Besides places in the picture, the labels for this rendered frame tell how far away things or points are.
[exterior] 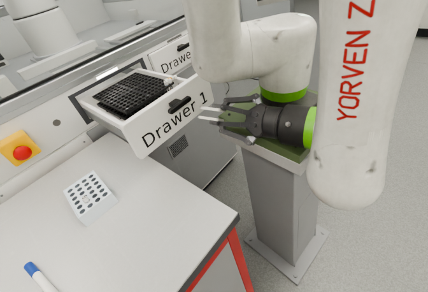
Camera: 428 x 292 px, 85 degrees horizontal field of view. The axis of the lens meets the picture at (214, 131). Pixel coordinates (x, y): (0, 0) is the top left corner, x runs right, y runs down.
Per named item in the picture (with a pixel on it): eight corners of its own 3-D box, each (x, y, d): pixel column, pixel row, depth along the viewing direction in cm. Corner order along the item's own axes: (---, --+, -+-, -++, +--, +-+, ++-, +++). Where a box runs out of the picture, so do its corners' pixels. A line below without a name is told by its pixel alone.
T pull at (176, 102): (192, 100, 61) (190, 95, 60) (171, 115, 57) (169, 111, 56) (183, 97, 63) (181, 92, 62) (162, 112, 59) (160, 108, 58)
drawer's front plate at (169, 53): (207, 52, 108) (201, 27, 102) (160, 81, 94) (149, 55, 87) (204, 51, 109) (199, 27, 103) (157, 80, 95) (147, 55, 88)
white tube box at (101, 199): (118, 201, 57) (111, 192, 55) (86, 227, 54) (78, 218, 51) (100, 178, 65) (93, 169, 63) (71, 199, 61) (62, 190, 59)
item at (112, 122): (206, 99, 73) (201, 81, 69) (140, 150, 60) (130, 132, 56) (137, 79, 97) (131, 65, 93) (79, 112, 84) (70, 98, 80)
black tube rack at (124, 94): (179, 99, 75) (173, 81, 71) (135, 131, 66) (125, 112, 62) (142, 87, 89) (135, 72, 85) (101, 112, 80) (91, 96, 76)
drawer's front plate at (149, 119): (214, 101, 73) (206, 69, 66) (141, 160, 59) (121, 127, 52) (210, 100, 74) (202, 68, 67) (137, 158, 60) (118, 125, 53)
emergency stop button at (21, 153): (35, 154, 64) (25, 144, 62) (20, 164, 62) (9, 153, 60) (33, 151, 66) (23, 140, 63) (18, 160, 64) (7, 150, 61)
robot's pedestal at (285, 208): (330, 233, 114) (356, 104, 67) (297, 286, 100) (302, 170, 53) (277, 201, 133) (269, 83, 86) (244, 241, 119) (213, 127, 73)
